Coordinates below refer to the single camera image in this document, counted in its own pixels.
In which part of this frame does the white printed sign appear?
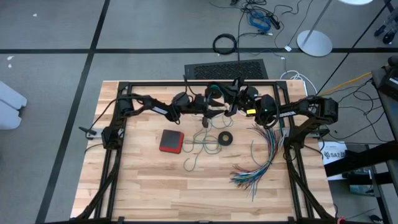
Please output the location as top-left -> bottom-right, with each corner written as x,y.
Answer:
318,141 -> 348,181

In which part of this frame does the yellow cable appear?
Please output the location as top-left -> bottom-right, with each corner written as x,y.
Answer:
316,72 -> 373,96

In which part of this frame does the floor stand with round base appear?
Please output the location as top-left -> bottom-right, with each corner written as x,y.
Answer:
296,0 -> 333,58

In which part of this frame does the black tape roll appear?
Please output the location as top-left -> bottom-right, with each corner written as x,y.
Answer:
217,131 -> 234,147

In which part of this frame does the dark side desk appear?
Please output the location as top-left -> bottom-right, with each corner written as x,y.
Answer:
371,55 -> 398,142

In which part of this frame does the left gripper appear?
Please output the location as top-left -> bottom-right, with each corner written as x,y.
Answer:
188,93 -> 226,128

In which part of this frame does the black floor vent grille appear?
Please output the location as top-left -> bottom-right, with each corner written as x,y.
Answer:
184,58 -> 269,80

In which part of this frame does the bundle of coloured wires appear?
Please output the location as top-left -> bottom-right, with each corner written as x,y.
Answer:
229,123 -> 289,203

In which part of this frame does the black coiled cable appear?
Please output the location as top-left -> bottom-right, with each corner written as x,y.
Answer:
212,33 -> 239,56

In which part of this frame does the red and black box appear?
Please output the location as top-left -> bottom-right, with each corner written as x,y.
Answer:
159,129 -> 185,154

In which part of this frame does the thin green wire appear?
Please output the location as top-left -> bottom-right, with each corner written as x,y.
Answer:
182,84 -> 234,172

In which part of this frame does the white round stand base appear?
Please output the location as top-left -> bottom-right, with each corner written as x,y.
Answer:
338,0 -> 374,6

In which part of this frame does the black floor cable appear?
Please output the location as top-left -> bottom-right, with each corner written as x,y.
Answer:
236,0 -> 308,62

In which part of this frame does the white rounded object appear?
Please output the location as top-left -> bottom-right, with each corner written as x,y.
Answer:
0,80 -> 28,131

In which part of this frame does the wheeled chair base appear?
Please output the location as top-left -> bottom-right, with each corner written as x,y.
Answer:
374,12 -> 398,45

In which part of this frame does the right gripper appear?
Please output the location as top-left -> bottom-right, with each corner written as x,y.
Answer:
220,77 -> 261,118

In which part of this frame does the white looped cable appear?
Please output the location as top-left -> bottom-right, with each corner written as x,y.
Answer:
279,70 -> 318,96

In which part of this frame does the loose blue wire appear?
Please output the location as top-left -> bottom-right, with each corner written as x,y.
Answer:
250,139 -> 264,168

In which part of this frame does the blue coiled cable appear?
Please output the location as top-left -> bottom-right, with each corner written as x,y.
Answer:
248,11 -> 273,33

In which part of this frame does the thin black slanted pole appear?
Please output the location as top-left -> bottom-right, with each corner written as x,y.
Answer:
317,1 -> 389,91

